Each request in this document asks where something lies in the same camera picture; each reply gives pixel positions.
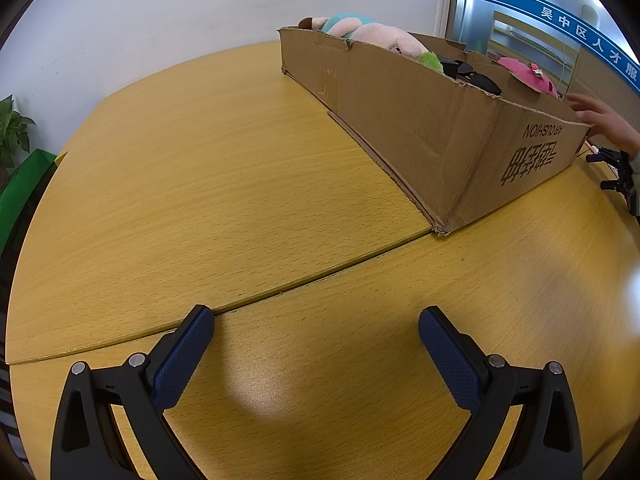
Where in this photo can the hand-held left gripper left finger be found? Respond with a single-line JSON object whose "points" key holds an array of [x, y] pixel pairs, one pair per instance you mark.
{"points": [[182, 360]]}

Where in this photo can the pink pig plush teal outfit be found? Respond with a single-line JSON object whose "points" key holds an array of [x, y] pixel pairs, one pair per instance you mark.
{"points": [[380, 35]]}

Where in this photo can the green fuzzy ball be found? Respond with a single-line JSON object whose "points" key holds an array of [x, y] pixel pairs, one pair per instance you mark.
{"points": [[430, 61]]}

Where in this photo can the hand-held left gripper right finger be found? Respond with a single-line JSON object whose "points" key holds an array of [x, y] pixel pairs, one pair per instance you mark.
{"points": [[450, 360]]}

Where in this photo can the wooden desktop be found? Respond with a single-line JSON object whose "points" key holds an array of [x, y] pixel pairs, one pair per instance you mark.
{"points": [[200, 185]]}

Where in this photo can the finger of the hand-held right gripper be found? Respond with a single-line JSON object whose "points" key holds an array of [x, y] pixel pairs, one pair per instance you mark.
{"points": [[615, 183], [607, 154]]}

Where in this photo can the black sunglasses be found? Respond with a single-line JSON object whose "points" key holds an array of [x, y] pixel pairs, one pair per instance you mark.
{"points": [[482, 82]]}

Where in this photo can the glass partition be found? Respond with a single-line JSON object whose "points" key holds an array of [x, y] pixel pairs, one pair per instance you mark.
{"points": [[525, 50]]}

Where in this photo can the bright pink plush toy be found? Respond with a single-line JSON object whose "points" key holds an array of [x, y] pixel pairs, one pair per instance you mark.
{"points": [[520, 70]]}

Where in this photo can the large potted green plant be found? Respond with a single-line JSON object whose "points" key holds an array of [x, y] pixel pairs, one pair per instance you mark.
{"points": [[12, 125]]}

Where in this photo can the person's right hand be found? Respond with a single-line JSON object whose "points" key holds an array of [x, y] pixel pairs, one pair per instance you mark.
{"points": [[612, 122]]}

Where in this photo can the brown cardboard box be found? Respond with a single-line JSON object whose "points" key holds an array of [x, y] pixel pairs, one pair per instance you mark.
{"points": [[425, 135]]}

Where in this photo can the white door frame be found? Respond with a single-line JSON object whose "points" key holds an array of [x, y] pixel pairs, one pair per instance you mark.
{"points": [[442, 0]]}

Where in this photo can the blue banner on glass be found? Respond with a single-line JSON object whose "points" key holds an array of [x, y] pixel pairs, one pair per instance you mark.
{"points": [[550, 10]]}

